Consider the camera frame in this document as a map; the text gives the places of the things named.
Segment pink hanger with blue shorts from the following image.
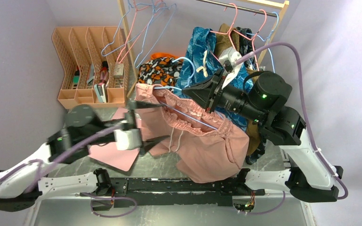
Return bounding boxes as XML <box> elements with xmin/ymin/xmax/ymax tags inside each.
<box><xmin>210</xmin><ymin>3</ymin><xmax>239</xmax><ymax>60</ymax></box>

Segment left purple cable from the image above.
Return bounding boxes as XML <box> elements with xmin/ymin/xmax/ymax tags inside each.
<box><xmin>0</xmin><ymin>123</ymin><xmax>129</xmax><ymax>209</ymax></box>

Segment blue shark print shorts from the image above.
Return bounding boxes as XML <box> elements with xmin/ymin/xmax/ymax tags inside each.
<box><xmin>174</xmin><ymin>26</ymin><xmax>255</xmax><ymax>133</ymax></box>

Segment blue hanger with grey shorts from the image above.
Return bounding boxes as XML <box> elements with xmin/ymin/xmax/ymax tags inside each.
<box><xmin>246</xmin><ymin>12</ymin><xmax>280</xmax><ymax>77</ymax></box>

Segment purple cable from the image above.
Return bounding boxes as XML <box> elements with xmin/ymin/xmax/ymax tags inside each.
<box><xmin>0</xmin><ymin>123</ymin><xmax>129</xmax><ymax>209</ymax></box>
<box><xmin>234</xmin><ymin>42</ymin><xmax>349</xmax><ymax>200</ymax></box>

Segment pink hanger on left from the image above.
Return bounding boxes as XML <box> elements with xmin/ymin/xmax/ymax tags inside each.
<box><xmin>115</xmin><ymin>0</ymin><xmax>165</xmax><ymax>68</ymax></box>

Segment light blue wire hanger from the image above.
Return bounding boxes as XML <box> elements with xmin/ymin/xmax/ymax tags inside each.
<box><xmin>153</xmin><ymin>56</ymin><xmax>218</xmax><ymax>130</ymax></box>

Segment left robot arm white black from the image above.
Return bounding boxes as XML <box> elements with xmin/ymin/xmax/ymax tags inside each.
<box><xmin>0</xmin><ymin>101</ymin><xmax>165</xmax><ymax>212</ymax></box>

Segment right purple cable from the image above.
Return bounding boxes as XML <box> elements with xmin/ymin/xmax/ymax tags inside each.
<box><xmin>234</xmin><ymin>42</ymin><xmax>349</xmax><ymax>200</ymax></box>

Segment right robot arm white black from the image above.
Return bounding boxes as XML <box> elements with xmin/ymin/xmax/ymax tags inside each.
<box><xmin>182</xmin><ymin>71</ymin><xmax>343</xmax><ymax>203</ymax></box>

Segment pink shorts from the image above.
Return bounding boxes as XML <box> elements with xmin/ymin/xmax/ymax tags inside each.
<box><xmin>135</xmin><ymin>84</ymin><xmax>249</xmax><ymax>183</ymax></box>

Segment pink flat board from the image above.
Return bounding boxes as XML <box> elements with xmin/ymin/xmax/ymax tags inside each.
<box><xmin>88</xmin><ymin>107</ymin><xmax>144</xmax><ymax>173</ymax></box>

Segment peach plastic file organizer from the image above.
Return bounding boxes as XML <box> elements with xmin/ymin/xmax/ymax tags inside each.
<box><xmin>52</xmin><ymin>26</ymin><xmax>132</xmax><ymax>109</ymax></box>

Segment orange camouflage shorts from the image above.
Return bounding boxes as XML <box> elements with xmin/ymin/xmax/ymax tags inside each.
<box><xmin>137</xmin><ymin>53</ymin><xmax>183</xmax><ymax>87</ymax></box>

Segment wooden clothes rack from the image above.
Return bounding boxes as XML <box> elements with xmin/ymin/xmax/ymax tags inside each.
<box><xmin>116</xmin><ymin>0</ymin><xmax>290</xmax><ymax>98</ymax></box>

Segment pink hanger with brown shorts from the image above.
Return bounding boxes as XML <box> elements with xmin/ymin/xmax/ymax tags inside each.
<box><xmin>231</xmin><ymin>9</ymin><xmax>267</xmax><ymax>55</ymax></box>

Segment brown shorts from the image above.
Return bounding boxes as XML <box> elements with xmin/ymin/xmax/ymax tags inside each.
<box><xmin>214</xmin><ymin>27</ymin><xmax>261</xmax><ymax>156</ymax></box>

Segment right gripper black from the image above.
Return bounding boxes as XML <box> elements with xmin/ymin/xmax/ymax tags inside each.
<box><xmin>182</xmin><ymin>68</ymin><xmax>266</xmax><ymax>124</ymax></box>

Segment dark grey patterned shorts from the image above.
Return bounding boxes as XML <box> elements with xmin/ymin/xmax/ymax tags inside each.
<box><xmin>235</xmin><ymin>27</ymin><xmax>275</xmax><ymax>165</ymax></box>

